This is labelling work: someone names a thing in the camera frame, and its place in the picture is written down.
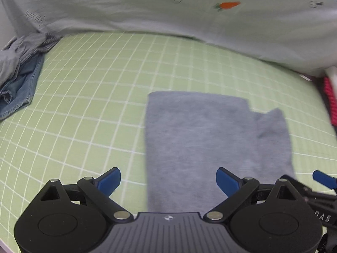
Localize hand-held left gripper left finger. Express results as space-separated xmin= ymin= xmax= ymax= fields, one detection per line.
xmin=39 ymin=167 xmax=133 ymax=221

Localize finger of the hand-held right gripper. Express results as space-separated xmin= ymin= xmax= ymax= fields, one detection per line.
xmin=281 ymin=174 xmax=318 ymax=198
xmin=312 ymin=170 xmax=337 ymax=190

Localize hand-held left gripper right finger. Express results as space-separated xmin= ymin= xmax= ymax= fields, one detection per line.
xmin=205 ymin=167 xmax=297 ymax=222

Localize grey long-sleeve shirt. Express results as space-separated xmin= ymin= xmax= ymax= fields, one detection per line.
xmin=144 ymin=91 xmax=296 ymax=213

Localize red knitted cloth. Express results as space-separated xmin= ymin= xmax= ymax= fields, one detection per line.
xmin=323 ymin=76 xmax=337 ymax=125

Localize green grid cutting mat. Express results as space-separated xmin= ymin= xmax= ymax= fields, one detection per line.
xmin=0 ymin=31 xmax=337 ymax=253

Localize blue jeans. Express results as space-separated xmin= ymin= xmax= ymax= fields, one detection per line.
xmin=0 ymin=55 xmax=45 ymax=121

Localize grey checked garment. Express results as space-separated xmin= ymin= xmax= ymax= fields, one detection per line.
xmin=0 ymin=31 xmax=64 ymax=85

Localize white printed blanket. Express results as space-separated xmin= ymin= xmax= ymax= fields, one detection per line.
xmin=0 ymin=0 xmax=337 ymax=79

